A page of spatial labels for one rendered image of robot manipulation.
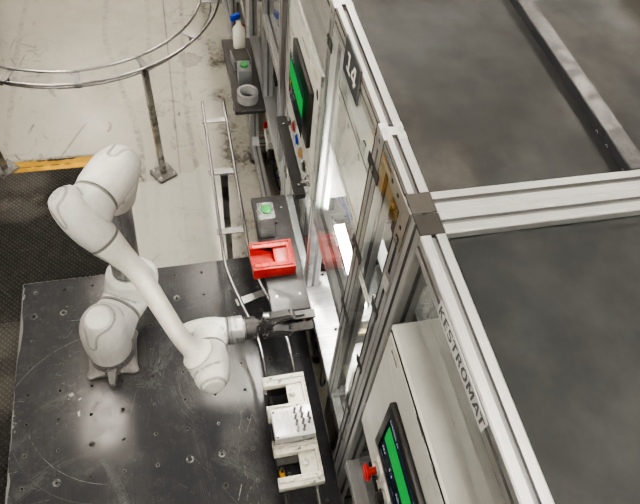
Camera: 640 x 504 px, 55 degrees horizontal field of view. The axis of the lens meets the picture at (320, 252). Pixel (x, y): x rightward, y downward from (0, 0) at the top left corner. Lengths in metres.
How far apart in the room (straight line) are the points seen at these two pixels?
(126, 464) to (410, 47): 1.60
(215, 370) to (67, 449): 0.68
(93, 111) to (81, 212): 2.66
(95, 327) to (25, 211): 1.76
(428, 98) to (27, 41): 4.08
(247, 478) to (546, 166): 1.45
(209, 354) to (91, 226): 0.50
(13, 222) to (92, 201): 2.09
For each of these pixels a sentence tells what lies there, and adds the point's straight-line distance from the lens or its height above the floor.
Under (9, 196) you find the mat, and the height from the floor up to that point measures 0.01.
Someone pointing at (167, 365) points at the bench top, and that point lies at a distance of 2.39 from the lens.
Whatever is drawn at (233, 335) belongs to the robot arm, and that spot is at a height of 1.03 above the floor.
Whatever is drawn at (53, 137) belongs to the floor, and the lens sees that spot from 4.26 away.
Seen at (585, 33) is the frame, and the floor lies 2.01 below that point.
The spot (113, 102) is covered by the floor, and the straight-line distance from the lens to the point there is 4.42.
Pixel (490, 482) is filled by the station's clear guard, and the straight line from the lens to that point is 0.98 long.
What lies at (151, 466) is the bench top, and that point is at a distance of 2.25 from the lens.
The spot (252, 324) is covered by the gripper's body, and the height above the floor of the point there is 1.04.
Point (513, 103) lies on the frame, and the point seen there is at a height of 2.01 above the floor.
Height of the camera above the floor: 2.80
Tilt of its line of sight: 53 degrees down
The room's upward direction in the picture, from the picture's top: 7 degrees clockwise
